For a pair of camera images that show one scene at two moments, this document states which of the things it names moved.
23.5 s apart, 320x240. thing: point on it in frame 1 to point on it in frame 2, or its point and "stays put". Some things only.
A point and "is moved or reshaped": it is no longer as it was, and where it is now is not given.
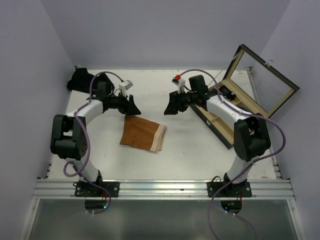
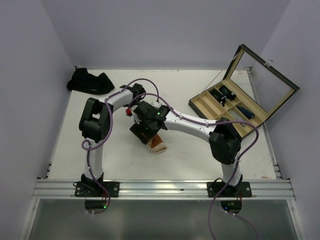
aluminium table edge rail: [274, 161] stays put
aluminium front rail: [63, 189] stays put
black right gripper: [175, 104] to [137, 129]
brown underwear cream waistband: [140, 132] is moved or reshaped
